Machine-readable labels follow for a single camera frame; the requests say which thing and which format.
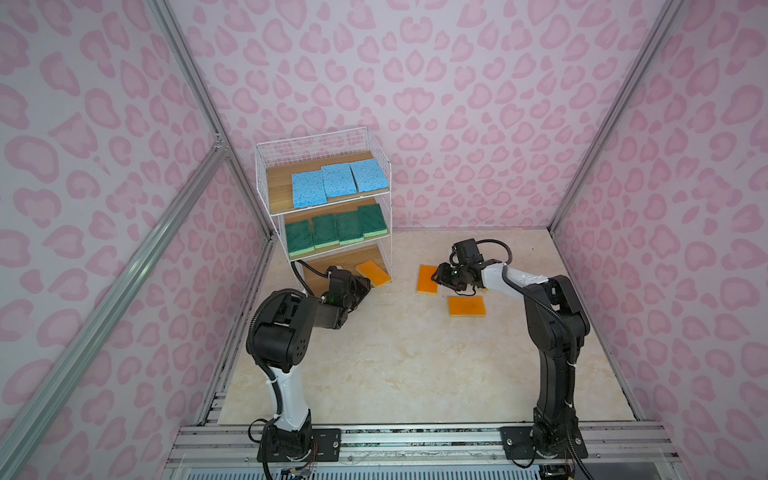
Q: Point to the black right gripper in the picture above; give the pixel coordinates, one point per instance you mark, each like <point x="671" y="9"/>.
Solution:
<point x="442" y="276"/>

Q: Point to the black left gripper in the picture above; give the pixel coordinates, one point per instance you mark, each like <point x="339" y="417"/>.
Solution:
<point x="361" y="286"/>

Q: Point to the orange sponge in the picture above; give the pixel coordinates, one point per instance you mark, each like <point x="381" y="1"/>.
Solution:
<point x="425" y="282"/>
<point x="374" y="273"/>
<point x="466" y="306"/>

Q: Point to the green scouring pad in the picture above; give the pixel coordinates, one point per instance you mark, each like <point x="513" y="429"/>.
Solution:
<point x="324" y="231"/>
<point x="372" y="221"/>
<point x="349" y="228"/>
<point x="299" y="240"/>

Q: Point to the blue sponge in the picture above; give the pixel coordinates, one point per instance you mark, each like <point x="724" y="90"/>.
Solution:
<point x="369" y="175"/>
<point x="308" y="189"/>
<point x="338" y="180"/>

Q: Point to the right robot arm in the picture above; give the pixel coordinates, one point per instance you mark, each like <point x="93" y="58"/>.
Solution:
<point x="555" y="324"/>

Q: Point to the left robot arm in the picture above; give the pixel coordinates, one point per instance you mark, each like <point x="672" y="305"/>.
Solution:
<point x="278" y="339"/>

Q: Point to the white wire three-tier shelf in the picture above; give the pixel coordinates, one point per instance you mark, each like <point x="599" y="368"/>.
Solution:
<point x="277" y="161"/>

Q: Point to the aluminium diagonal frame bar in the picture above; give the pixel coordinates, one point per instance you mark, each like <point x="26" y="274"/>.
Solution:
<point x="38" y="414"/>

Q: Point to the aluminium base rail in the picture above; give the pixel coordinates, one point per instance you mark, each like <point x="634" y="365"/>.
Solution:
<point x="610" y="449"/>

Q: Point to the aluminium frame left corner post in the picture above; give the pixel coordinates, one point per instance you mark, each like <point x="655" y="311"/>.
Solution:
<point x="167" y="22"/>

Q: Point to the aluminium frame corner post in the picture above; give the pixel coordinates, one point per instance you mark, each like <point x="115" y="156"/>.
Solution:
<point x="671" y="13"/>
<point x="167" y="22"/>

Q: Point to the aluminium frame right corner post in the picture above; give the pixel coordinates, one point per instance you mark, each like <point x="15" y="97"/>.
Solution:
<point x="671" y="13"/>

